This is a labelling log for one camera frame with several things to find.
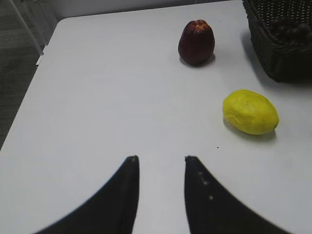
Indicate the purple grape bunch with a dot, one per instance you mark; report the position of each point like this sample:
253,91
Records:
284,29

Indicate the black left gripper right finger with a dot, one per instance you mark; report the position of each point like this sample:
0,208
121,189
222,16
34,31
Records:
212,209

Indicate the yellow-green lemon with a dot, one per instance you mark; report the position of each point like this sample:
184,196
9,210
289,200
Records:
250,112

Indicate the dark red wax apple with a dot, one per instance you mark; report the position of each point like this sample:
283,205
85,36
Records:
197,43

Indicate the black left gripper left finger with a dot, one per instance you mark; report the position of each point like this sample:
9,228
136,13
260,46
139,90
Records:
111,210

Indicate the dark woven wicker basket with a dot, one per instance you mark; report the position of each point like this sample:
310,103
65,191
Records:
283,61

